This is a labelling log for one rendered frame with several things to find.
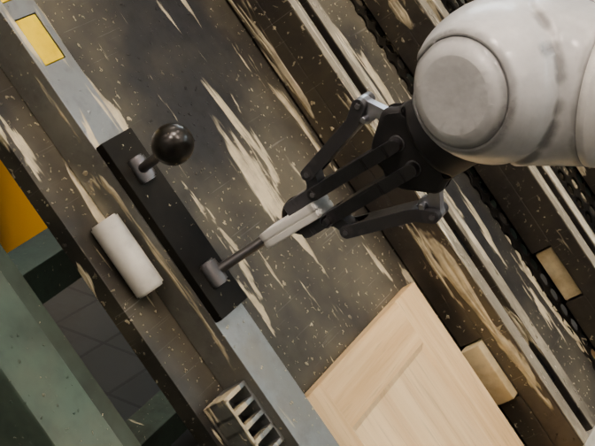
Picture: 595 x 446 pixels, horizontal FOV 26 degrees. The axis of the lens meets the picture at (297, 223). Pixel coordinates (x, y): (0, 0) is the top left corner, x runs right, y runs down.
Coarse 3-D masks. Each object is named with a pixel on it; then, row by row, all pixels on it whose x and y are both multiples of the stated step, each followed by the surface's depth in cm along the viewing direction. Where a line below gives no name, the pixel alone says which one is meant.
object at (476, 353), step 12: (468, 348) 156; (480, 348) 155; (468, 360) 156; (480, 360) 155; (492, 360) 155; (480, 372) 156; (492, 372) 155; (492, 384) 156; (504, 384) 155; (492, 396) 156; (504, 396) 156
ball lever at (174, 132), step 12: (156, 132) 112; (168, 132) 111; (180, 132) 111; (156, 144) 111; (168, 144) 111; (180, 144) 111; (192, 144) 112; (144, 156) 122; (156, 156) 112; (168, 156) 111; (180, 156) 111; (132, 168) 121; (144, 168) 120; (144, 180) 121
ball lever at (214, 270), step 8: (288, 200) 121; (296, 232) 121; (256, 240) 122; (248, 248) 122; (256, 248) 122; (232, 256) 122; (240, 256) 122; (248, 256) 123; (208, 264) 122; (216, 264) 122; (224, 264) 122; (232, 264) 122; (208, 272) 122; (216, 272) 122; (224, 272) 123; (208, 280) 122; (216, 280) 122; (224, 280) 122
